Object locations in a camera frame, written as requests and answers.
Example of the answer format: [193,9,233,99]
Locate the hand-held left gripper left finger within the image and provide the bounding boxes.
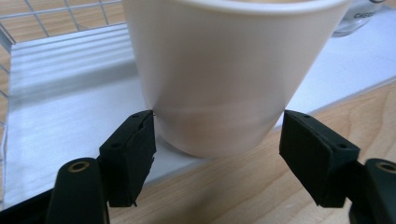
[99,109,158,208]

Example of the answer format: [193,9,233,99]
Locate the white wire shelf rack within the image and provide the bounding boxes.
[0,0,396,211]

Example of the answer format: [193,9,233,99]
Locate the white ceramic mug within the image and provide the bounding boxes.
[121,0,353,159]

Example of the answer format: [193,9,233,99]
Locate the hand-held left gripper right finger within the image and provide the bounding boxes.
[278,109,361,209]

